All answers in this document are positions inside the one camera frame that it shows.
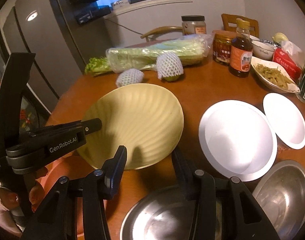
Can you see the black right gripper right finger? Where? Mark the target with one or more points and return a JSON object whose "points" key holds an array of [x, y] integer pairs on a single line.
{"points": [[224, 208]]}

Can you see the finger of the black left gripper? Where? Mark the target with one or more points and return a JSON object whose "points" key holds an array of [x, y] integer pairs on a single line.
{"points": [[92, 125]]}

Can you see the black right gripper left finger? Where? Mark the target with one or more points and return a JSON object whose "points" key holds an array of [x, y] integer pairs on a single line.
{"points": [[56, 216]]}

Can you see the shallow steel plate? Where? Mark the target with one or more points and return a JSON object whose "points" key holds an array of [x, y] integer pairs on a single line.
{"points": [[281, 195]]}

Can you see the large steel bowl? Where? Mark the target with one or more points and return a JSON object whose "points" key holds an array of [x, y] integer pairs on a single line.
{"points": [[162, 214]]}

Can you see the large white bowl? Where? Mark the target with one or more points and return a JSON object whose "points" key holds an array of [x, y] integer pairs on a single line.
{"points": [[237, 140]]}

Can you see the small foam-netted fruit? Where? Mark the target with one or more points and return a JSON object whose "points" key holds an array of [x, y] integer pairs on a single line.
{"points": [[129, 77]]}

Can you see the large foam-netted fruit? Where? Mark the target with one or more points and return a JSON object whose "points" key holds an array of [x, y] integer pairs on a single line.
{"points": [[169, 67]]}

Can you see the small white plate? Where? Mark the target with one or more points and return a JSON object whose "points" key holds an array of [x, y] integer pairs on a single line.
{"points": [[286, 120]]}

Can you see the curved wooden chair back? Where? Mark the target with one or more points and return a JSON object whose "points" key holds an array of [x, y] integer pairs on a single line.
{"points": [[157, 32]]}

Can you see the grey refrigerator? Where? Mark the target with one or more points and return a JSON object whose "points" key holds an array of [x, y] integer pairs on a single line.
{"points": [[63, 34]]}

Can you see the wrapped napa cabbage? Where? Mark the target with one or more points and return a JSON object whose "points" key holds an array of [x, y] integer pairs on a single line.
{"points": [[191, 49]]}

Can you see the white dish of vegetables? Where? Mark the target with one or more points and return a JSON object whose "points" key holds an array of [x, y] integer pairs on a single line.
{"points": [[274, 76]]}

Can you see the black lid glass jar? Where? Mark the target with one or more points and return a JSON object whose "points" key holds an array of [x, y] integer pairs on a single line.
{"points": [[193, 24]]}

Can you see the dark sauce bottle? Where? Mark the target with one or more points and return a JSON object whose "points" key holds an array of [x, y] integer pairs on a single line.
{"points": [[241, 50]]}

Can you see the orange lid pickle jar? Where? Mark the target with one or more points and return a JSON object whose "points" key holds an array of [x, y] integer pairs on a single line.
{"points": [[222, 46]]}

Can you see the red tissue pack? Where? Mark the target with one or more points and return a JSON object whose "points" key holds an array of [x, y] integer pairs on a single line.
{"points": [[291, 58]]}

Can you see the white ceramic rice bowl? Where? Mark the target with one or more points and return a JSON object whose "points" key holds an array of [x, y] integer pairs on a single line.
{"points": [[263, 50]]}

